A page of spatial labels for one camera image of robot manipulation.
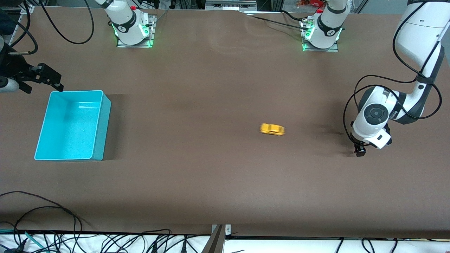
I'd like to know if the yellow beetle toy car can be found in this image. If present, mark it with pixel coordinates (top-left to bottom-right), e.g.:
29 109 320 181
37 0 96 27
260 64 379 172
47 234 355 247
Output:
259 123 285 137

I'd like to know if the turquoise plastic bin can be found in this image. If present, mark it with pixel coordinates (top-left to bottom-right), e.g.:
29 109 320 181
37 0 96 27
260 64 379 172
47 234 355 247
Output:
34 90 112 162

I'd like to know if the silver metal box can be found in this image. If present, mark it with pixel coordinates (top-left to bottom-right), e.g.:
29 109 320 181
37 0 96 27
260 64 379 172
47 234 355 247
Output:
205 0 258 11

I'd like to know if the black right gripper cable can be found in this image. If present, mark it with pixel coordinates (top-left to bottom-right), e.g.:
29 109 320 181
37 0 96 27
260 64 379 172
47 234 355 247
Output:
9 0 39 56

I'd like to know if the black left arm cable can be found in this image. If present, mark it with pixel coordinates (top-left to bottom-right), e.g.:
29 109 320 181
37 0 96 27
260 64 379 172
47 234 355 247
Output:
343 0 443 141

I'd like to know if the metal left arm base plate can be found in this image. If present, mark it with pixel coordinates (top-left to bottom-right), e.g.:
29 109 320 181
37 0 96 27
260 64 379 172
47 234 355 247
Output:
301 18 340 52

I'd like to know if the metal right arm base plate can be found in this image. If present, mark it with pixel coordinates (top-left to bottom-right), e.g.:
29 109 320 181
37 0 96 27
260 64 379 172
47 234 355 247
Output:
117 14 155 48

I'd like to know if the long black table cable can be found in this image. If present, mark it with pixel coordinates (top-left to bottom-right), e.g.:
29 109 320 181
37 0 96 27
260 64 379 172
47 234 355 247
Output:
0 191 83 234

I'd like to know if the arched black table cable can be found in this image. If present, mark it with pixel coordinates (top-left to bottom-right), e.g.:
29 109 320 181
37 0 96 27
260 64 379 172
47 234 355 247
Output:
14 206 78 232

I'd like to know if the aluminium frame profile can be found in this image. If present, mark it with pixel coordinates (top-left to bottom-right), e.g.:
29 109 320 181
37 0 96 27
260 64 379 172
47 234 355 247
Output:
350 0 369 14

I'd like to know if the black base power cable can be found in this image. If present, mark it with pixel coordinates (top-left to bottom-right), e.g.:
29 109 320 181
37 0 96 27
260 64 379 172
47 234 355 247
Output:
241 10 311 30

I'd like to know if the teal cable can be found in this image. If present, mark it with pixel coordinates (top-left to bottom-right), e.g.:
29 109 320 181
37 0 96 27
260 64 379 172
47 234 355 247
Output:
0 228 50 253

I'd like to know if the silver metal bracket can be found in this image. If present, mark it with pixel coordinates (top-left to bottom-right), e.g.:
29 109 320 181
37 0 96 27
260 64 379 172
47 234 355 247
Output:
211 223 232 236

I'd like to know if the grey metal post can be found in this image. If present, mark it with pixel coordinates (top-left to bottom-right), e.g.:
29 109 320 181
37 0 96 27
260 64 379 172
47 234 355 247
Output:
201 225 225 253

